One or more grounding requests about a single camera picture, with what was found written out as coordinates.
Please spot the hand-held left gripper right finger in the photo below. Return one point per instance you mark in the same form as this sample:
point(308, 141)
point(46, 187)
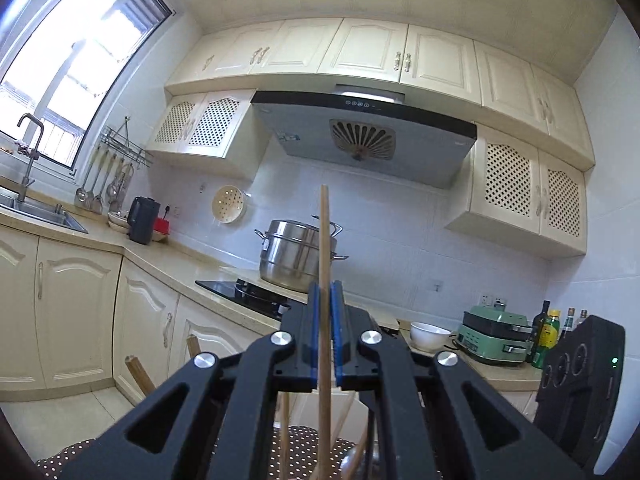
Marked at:
point(339, 330)

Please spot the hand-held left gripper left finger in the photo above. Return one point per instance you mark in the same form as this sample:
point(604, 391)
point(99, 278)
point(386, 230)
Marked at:
point(313, 330)

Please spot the single bamboo chopstick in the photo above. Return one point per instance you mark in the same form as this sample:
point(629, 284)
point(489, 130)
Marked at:
point(325, 240)

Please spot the bunch of wooden chopsticks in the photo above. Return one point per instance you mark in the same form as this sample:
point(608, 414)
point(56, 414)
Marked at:
point(284, 435)

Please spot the row of hanging cooking utensils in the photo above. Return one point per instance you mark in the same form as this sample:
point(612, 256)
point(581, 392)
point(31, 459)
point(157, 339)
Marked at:
point(100, 185)

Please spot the green yellow-capped bottle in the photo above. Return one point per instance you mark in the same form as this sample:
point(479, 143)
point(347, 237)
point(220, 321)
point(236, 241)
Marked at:
point(548, 340)

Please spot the dark sauce bottle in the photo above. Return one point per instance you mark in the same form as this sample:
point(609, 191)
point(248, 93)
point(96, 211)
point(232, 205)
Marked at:
point(569, 322)

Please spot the stainless steel steamer pot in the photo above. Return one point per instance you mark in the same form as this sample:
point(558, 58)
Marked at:
point(290, 260)

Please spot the dark olive oil bottle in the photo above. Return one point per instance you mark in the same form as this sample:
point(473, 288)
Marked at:
point(541, 325)

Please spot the black glass cooktop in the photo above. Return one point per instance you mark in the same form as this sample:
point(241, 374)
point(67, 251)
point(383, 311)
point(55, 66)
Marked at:
point(240, 295)

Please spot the white bowl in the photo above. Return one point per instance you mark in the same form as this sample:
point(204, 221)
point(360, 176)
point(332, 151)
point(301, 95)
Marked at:
point(429, 337)

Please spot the green electric multicooker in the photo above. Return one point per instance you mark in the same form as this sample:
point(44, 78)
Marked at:
point(492, 335)

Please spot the cream round perforated tray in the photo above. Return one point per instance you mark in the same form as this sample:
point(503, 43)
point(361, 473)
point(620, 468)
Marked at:
point(228, 203)

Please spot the wooden chair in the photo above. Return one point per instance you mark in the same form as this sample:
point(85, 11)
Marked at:
point(140, 375)

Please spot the red container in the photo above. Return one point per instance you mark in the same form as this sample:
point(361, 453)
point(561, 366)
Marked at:
point(162, 227)

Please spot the black grey range hood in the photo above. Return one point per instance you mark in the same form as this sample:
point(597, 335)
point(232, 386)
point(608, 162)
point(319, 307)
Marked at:
point(375, 130)

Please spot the black electric kettle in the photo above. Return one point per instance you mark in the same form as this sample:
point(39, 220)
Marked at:
point(142, 220)

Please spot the cream lattice door cabinet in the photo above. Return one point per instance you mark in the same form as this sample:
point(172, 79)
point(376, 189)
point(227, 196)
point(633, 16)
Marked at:
point(210, 122)
point(515, 190)

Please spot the stacked dishes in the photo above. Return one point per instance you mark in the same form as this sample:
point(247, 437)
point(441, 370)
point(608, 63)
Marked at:
point(117, 221)

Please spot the cream base cabinets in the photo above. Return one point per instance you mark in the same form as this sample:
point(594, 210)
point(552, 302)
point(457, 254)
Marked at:
point(75, 310)

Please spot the stainless steel sink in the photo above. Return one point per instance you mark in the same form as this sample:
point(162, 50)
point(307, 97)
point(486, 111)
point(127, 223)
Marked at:
point(45, 212)

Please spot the metal sink faucet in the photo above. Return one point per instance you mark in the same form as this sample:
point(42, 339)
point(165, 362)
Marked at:
point(31, 160)

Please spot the kitchen window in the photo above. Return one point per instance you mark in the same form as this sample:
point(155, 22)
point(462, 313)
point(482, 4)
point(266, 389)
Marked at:
point(75, 60)

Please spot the white wall socket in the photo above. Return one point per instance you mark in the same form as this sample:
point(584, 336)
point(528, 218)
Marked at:
point(494, 300)

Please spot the metal wall utensil rack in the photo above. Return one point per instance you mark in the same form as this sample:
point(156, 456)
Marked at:
point(125, 142)

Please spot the cream upper wall cabinets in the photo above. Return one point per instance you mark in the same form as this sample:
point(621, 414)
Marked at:
point(375, 52)

